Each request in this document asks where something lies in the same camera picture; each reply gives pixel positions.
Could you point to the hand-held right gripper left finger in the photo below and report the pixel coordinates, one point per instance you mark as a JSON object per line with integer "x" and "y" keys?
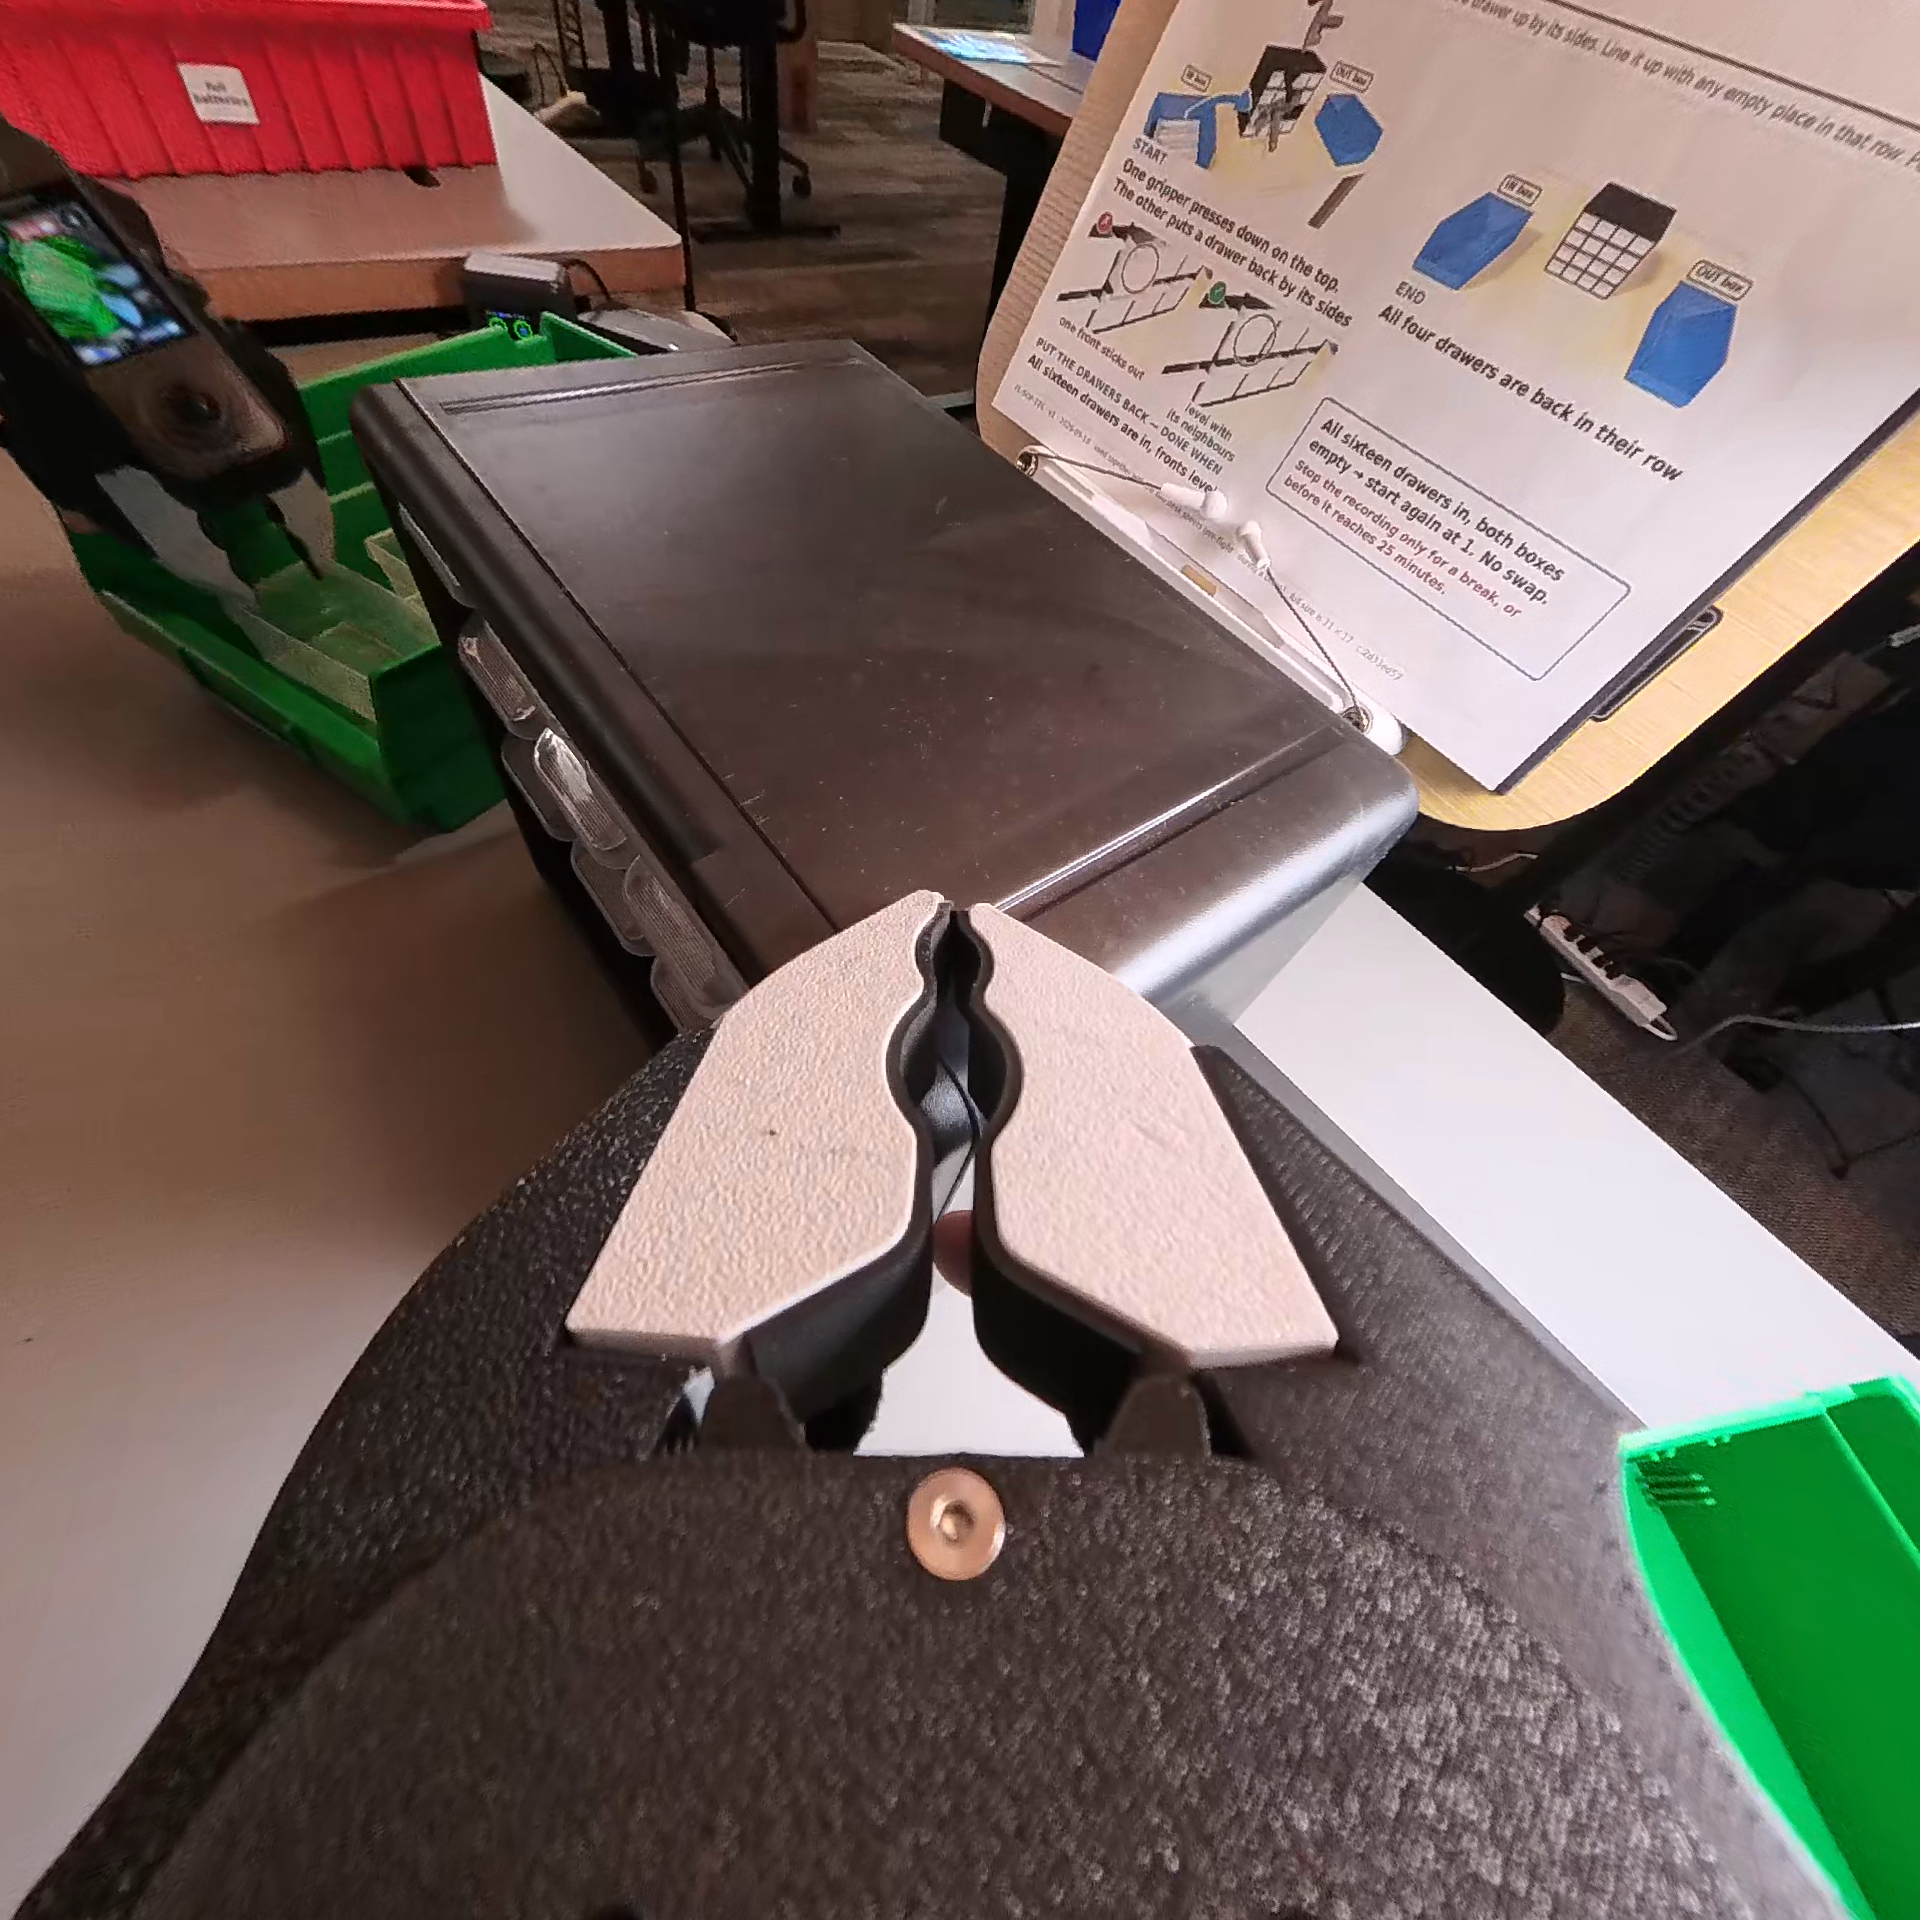
{"x": 748, "y": 1170}

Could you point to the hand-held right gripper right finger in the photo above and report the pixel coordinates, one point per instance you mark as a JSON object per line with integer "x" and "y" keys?
{"x": 1158, "y": 1186}

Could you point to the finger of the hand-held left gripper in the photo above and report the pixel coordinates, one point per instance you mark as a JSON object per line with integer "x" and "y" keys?
{"x": 165, "y": 523}
{"x": 299, "y": 530}

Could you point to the green plastic bin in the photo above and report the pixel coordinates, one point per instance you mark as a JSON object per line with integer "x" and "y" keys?
{"x": 434, "y": 767}
{"x": 1796, "y": 1650}

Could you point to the black drawer cabinet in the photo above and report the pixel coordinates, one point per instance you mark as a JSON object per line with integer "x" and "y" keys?
{"x": 903, "y": 600}

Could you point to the background desk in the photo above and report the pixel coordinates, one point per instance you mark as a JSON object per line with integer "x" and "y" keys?
{"x": 974, "y": 90}

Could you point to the brown side table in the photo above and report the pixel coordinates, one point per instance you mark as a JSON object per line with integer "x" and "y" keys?
{"x": 377, "y": 222}

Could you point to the grey power adapter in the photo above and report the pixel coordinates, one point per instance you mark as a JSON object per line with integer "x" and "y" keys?
{"x": 520, "y": 284}

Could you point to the rows of fitted clear drawers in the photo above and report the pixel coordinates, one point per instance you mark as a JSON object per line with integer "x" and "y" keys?
{"x": 577, "y": 795}

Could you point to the red ribbed crate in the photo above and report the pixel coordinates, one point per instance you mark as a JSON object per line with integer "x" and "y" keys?
{"x": 330, "y": 90}

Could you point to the white power strip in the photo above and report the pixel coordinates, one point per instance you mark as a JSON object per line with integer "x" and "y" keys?
{"x": 1598, "y": 957}

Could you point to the white document holder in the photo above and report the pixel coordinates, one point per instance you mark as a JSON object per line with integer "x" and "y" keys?
{"x": 1358, "y": 715}

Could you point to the black background office chair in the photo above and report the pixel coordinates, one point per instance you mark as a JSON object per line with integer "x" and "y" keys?
{"x": 748, "y": 90}

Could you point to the wooden display board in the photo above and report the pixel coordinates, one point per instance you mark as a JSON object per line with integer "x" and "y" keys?
{"x": 1726, "y": 721}

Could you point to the printed instruction sheet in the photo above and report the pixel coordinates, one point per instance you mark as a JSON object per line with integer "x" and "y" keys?
{"x": 1501, "y": 450}

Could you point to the blue storage bin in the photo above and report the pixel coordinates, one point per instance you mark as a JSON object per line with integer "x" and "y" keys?
{"x": 1098, "y": 28}

